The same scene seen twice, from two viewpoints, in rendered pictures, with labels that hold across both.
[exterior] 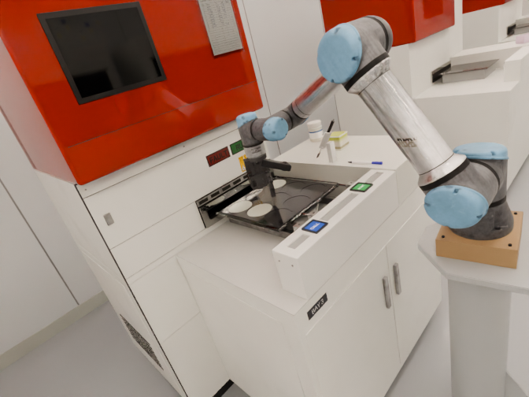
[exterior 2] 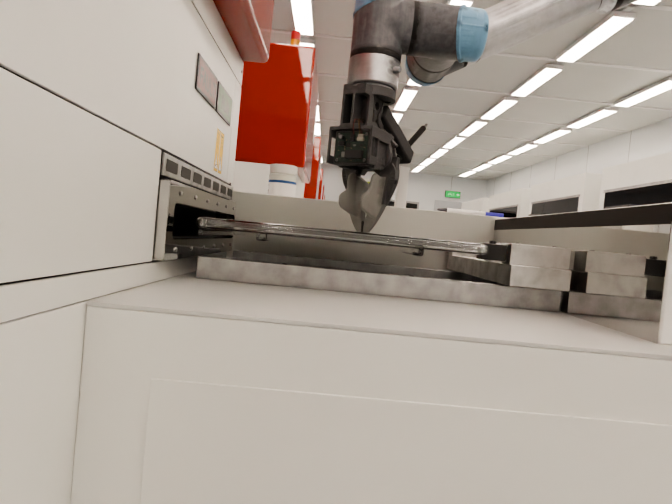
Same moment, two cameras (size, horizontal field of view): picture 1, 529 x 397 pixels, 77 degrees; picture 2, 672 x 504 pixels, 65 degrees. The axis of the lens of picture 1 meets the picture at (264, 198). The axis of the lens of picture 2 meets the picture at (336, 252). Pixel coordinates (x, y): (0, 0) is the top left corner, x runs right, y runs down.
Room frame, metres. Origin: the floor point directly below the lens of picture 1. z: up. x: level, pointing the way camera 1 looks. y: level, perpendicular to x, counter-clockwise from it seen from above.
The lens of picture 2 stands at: (0.71, 0.63, 0.89)
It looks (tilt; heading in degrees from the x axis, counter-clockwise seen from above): 2 degrees down; 308
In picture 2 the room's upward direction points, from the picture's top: 5 degrees clockwise
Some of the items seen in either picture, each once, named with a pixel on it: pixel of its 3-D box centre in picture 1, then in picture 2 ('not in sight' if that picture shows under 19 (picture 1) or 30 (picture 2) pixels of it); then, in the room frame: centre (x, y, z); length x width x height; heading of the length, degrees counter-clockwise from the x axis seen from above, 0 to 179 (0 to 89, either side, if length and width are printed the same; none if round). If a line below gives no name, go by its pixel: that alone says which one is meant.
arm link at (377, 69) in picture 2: (255, 150); (375, 77); (1.17, -0.01, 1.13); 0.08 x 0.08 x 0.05
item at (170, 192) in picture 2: (241, 194); (205, 223); (1.39, 0.10, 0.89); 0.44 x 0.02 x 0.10; 129
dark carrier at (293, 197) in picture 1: (276, 198); not in sight; (1.23, -0.05, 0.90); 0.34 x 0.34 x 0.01; 39
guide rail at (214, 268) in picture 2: (270, 229); (378, 283); (1.11, 0.01, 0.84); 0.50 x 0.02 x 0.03; 39
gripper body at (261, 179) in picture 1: (258, 171); (365, 131); (1.17, -0.01, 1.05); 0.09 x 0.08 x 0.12; 96
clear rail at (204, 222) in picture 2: (245, 220); (343, 236); (1.12, 0.09, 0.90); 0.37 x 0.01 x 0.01; 39
